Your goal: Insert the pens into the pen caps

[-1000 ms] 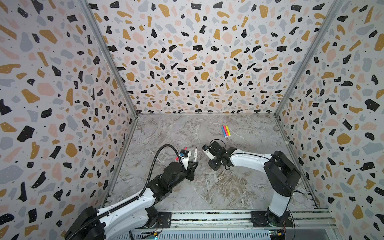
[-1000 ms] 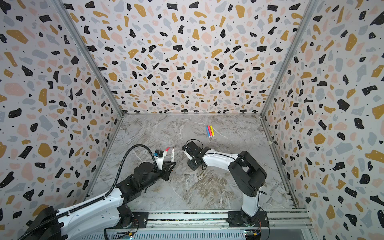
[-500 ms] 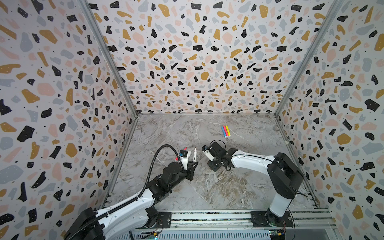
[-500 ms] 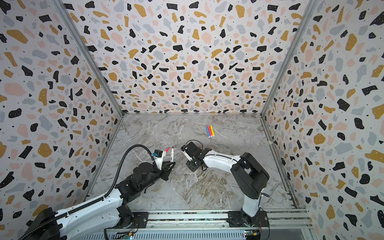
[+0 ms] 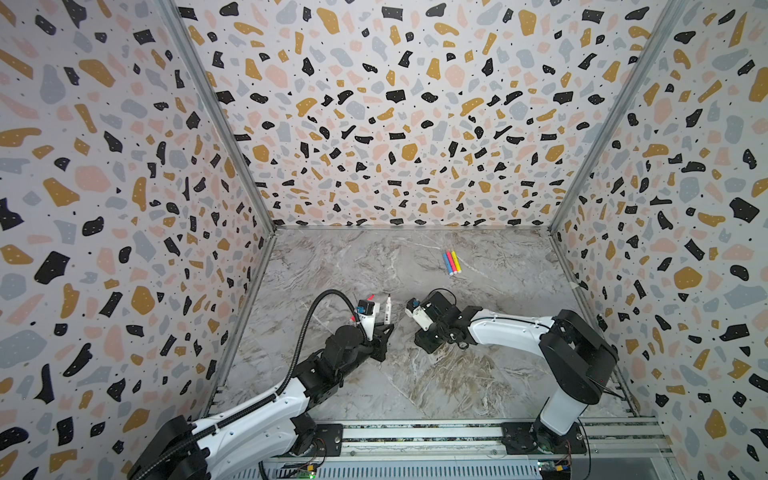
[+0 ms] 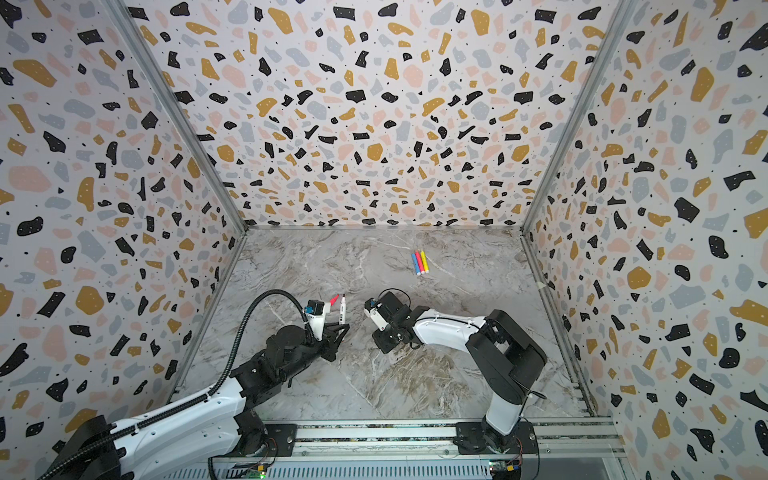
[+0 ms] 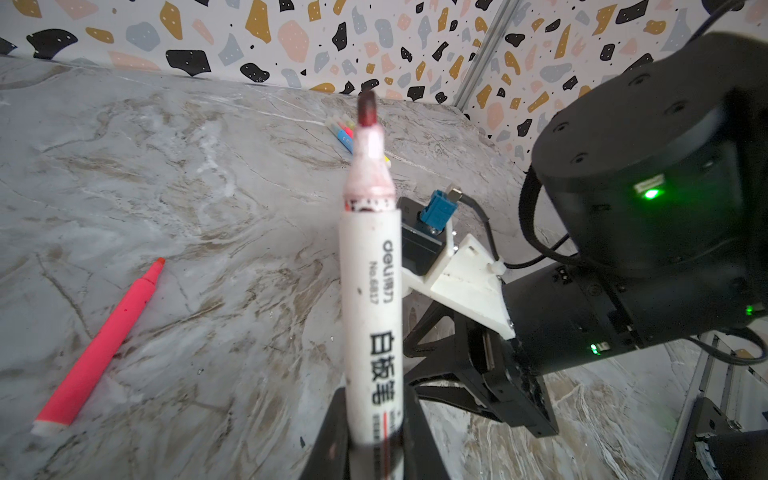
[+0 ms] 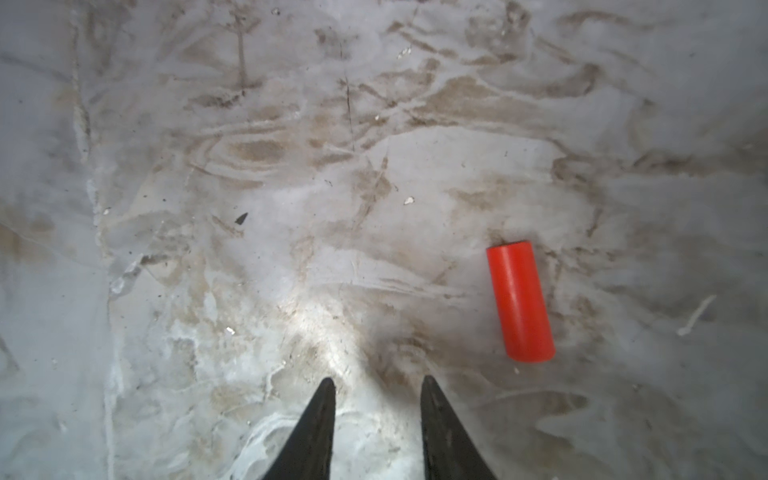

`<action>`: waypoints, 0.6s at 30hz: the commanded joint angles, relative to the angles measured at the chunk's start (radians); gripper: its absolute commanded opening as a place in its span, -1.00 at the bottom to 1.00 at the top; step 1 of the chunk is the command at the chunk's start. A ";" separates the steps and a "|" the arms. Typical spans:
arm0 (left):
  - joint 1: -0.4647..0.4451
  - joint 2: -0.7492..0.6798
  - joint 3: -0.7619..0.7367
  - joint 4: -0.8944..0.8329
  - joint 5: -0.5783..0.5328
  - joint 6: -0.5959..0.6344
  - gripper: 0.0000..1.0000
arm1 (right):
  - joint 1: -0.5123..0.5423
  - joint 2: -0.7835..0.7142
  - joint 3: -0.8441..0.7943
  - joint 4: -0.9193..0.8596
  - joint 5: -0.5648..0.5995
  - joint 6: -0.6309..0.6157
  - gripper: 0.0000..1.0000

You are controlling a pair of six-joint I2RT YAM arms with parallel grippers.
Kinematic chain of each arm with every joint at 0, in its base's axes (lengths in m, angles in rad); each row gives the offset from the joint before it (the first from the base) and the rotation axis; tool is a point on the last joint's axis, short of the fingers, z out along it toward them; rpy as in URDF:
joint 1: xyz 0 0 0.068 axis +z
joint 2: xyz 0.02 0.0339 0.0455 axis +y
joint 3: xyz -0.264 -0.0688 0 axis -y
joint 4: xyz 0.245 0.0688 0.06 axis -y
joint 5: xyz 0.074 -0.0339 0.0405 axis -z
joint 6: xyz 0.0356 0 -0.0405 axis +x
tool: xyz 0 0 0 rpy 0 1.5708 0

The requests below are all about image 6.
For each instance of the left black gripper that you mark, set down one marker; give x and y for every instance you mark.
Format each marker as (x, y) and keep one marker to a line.
(330, 345)

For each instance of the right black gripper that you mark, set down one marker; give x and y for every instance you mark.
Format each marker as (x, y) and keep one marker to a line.
(389, 330)

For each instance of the blue pen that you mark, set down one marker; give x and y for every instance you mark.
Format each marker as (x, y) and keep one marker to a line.
(415, 264)

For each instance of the yellow highlighter pen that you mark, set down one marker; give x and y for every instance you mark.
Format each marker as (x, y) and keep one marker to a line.
(424, 263)

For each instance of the pink highlighter pen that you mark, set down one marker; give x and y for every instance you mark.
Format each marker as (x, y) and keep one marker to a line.
(418, 262)

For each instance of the thin white red pen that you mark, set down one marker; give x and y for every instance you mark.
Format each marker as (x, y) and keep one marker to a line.
(342, 310)

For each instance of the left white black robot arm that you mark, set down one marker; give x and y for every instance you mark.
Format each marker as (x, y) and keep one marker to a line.
(214, 422)

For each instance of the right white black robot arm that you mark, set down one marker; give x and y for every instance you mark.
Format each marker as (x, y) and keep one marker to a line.
(509, 360)

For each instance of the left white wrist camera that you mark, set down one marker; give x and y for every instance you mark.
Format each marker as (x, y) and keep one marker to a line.
(315, 313)

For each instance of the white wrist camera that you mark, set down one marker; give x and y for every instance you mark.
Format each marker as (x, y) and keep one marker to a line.
(315, 313)
(391, 305)

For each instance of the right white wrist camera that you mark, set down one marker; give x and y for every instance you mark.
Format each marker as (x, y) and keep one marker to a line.
(391, 305)

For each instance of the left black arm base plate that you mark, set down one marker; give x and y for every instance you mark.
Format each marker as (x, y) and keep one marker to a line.
(273, 440)

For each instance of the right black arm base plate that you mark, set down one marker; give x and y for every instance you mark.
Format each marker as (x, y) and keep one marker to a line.
(476, 438)

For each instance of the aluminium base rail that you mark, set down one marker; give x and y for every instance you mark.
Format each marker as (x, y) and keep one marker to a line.
(403, 449)

